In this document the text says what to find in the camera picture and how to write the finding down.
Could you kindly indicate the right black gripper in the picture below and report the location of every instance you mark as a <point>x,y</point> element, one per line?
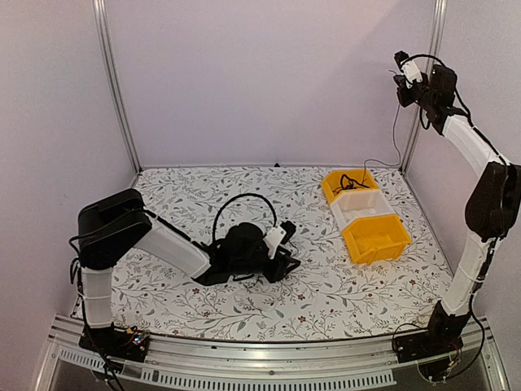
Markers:
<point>404,99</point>

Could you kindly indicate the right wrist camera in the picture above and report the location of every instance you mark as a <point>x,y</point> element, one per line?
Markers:
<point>408,68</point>

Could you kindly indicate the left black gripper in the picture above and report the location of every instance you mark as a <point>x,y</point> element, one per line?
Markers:
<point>279,272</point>

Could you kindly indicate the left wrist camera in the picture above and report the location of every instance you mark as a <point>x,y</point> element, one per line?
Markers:
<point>278,235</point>

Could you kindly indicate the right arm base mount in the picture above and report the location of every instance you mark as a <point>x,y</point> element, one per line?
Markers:
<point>440,345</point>

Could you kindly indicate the floral table mat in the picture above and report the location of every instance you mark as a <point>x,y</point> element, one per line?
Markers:
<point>327,297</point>

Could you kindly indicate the near yellow bin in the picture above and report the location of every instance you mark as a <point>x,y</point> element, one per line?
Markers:
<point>378,238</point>

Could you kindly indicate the aluminium front rail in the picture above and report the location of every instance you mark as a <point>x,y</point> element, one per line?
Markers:
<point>177,363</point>

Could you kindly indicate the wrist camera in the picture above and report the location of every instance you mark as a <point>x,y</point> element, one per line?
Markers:
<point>278,235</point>
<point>408,68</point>

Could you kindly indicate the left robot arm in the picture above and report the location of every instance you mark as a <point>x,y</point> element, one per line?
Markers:
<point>110,228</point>

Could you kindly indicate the left aluminium frame post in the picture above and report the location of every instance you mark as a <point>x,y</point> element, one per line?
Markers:
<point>108,58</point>

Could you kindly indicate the white translucent bin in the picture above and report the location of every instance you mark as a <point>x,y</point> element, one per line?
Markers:
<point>351,205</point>

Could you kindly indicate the far yellow bin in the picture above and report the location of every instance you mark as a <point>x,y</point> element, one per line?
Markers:
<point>342,181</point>

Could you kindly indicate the yellow bin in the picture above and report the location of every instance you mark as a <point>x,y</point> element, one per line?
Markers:
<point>378,238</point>
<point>342,181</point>

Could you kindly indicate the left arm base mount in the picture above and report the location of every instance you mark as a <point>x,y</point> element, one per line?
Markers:
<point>110,342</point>

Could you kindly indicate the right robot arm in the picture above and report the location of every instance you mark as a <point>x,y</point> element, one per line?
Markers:
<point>492,207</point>

